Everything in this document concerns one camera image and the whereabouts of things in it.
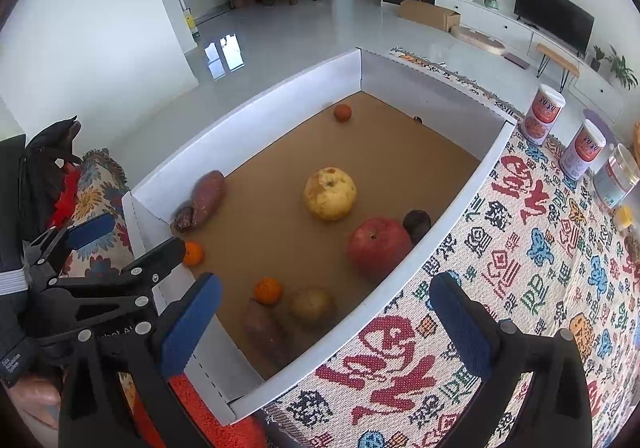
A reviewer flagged clear jar with blue label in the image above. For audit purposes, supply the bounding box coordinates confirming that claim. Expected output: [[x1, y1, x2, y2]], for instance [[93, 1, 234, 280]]
[[592, 143, 640, 209]]

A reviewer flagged floral cushion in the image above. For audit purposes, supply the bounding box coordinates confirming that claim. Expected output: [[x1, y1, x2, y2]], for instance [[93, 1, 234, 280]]
[[60, 148, 133, 279]]

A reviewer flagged white tv cabinet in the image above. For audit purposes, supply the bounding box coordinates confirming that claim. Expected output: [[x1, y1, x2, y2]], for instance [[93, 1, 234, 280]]
[[434, 0, 626, 102]]

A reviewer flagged red cloth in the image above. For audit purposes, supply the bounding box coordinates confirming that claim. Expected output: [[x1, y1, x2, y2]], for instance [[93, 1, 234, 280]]
[[50, 165, 81, 226]]

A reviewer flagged brown cardboard box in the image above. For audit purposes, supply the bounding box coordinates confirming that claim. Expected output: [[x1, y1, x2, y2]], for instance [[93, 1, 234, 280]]
[[398, 0, 461, 32]]

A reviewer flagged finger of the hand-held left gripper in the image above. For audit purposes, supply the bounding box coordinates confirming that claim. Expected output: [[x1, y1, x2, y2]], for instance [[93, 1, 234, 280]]
[[21, 212, 117, 287], [47, 237, 187, 290]]

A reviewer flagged round wooden board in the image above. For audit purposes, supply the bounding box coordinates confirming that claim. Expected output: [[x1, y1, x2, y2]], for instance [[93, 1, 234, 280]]
[[450, 25, 507, 55]]

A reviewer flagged tangerine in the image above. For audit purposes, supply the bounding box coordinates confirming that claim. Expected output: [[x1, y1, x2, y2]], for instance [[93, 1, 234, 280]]
[[254, 277, 284, 305], [182, 241, 205, 267]]

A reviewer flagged yellow apple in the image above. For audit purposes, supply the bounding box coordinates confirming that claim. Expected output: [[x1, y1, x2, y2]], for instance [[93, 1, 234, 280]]
[[304, 167, 357, 222]]

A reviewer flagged small yellow lid jar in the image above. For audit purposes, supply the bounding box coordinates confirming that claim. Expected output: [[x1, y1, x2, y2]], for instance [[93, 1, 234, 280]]
[[614, 205, 637, 231]]

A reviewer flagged white cardboard box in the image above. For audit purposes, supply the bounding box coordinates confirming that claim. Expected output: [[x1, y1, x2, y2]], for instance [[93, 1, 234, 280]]
[[121, 47, 517, 426]]

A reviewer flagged red apple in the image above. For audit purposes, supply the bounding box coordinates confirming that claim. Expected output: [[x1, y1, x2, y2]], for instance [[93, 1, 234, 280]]
[[347, 217, 413, 281]]

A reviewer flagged dark purple passion fruit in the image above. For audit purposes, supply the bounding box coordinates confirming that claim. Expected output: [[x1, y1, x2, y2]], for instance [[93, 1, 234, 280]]
[[402, 209, 432, 246]]

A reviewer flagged black jacket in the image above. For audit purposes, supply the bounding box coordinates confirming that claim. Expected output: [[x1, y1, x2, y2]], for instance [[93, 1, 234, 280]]
[[19, 115, 83, 249]]

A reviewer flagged brownish green pear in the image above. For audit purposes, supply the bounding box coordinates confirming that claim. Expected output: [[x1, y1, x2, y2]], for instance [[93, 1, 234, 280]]
[[289, 285, 336, 325]]

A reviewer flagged wooden hairpin leg side table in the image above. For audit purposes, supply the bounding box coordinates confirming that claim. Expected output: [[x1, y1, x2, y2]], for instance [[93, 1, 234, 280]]
[[536, 43, 581, 93]]

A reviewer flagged wrinkled brown passion fruit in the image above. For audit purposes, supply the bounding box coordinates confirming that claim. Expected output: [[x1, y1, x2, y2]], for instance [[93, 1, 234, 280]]
[[171, 205, 196, 234]]

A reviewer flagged black television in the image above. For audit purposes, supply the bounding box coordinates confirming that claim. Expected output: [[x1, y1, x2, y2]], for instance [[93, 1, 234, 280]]
[[513, 0, 596, 55]]

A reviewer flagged small sweet potato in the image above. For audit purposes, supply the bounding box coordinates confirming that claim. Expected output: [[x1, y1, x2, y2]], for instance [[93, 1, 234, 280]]
[[243, 298, 296, 371]]

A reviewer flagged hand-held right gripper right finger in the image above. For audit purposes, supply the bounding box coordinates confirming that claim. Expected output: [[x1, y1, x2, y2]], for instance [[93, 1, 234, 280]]
[[429, 272, 593, 448]]

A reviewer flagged large sweet potato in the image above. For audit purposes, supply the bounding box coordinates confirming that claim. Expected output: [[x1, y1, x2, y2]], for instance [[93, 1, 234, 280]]
[[192, 170, 227, 228]]

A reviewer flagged printed woven table cloth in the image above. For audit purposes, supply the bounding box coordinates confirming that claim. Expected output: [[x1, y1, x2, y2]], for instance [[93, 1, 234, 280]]
[[262, 47, 640, 448]]

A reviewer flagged large leafy potted plant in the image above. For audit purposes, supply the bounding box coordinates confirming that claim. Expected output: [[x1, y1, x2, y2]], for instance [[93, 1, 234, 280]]
[[605, 46, 640, 90]]

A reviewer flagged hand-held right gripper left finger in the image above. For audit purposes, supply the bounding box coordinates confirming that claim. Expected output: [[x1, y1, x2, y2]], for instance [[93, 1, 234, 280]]
[[59, 272, 224, 448]]

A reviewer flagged pink labelled tin can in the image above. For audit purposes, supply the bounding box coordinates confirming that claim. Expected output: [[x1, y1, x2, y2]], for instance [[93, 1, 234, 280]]
[[559, 119, 607, 181], [521, 84, 567, 145]]

